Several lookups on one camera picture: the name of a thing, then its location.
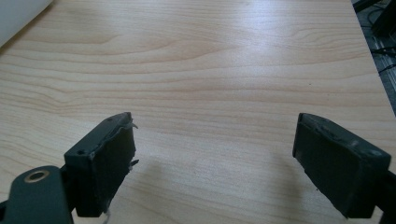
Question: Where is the white sheet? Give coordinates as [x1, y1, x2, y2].
[0, 0, 54, 49]

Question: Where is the black cable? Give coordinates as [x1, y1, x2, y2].
[370, 46, 396, 75]

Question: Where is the black equipment stand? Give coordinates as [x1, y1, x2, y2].
[352, 0, 396, 39]

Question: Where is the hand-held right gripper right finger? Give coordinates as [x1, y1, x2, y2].
[291, 112, 392, 219]

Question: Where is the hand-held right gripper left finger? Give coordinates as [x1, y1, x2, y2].
[64, 111, 140, 218]

